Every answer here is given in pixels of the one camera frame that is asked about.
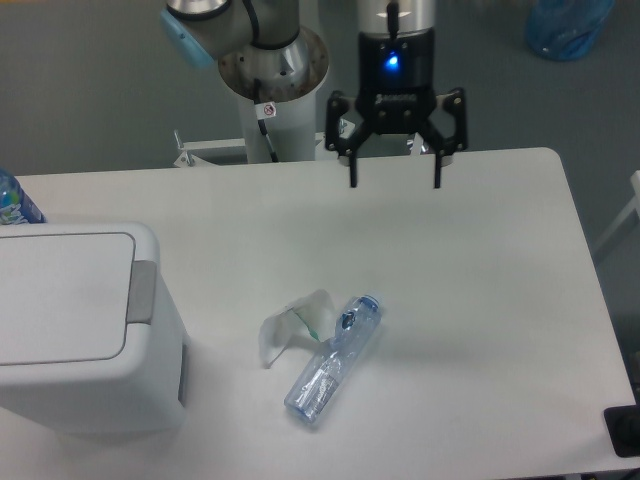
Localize white trash can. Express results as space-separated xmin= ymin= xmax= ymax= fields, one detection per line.
xmin=1 ymin=222 xmax=189 ymax=434

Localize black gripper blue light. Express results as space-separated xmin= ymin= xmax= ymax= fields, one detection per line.
xmin=324 ymin=29 xmax=469 ymax=190

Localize white furniture frame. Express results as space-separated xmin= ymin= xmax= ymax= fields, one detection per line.
xmin=592 ymin=170 xmax=639 ymax=264

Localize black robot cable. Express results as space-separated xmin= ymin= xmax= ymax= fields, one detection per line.
xmin=252 ymin=78 xmax=280 ymax=164

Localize blue plastic bag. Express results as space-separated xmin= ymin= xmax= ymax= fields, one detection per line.
xmin=524 ymin=0 xmax=616 ymax=62

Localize black device at table edge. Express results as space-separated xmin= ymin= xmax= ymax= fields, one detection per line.
xmin=604 ymin=405 xmax=639 ymax=458

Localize blue labelled bottle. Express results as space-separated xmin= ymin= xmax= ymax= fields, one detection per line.
xmin=1 ymin=169 xmax=47 ymax=225

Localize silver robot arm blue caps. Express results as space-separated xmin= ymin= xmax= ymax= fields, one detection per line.
xmin=160 ymin=1 xmax=468 ymax=177

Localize crushed clear plastic bottle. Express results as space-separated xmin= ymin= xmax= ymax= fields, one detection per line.
xmin=283 ymin=291 xmax=384 ymax=430

